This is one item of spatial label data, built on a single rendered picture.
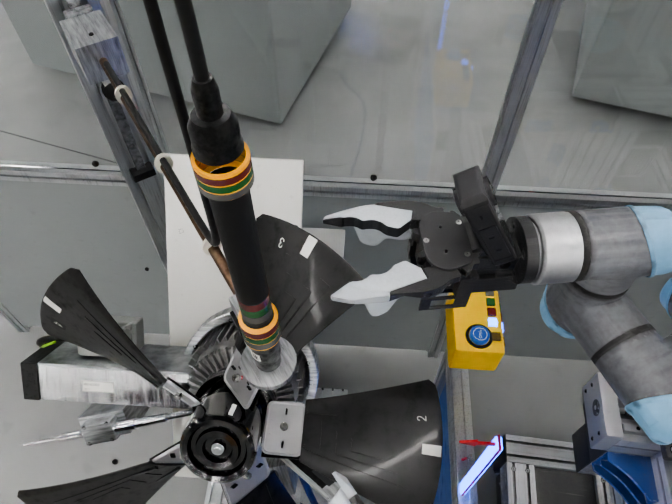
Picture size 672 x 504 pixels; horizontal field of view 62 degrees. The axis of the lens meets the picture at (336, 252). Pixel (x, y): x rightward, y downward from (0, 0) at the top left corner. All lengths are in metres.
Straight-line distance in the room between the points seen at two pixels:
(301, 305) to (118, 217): 1.02
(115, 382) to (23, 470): 1.34
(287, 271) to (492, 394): 1.58
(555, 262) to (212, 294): 0.71
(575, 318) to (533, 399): 1.68
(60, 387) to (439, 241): 0.82
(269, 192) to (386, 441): 0.48
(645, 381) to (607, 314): 0.08
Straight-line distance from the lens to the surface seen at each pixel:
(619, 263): 0.62
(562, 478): 2.07
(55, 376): 1.17
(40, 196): 1.81
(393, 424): 0.97
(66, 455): 2.39
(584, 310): 0.69
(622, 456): 1.37
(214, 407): 0.91
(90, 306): 0.90
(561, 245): 0.59
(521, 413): 2.33
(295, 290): 0.84
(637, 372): 0.67
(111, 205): 1.73
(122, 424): 1.12
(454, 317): 1.19
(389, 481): 0.95
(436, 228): 0.57
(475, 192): 0.50
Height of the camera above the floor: 2.10
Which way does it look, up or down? 55 degrees down
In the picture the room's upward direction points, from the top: straight up
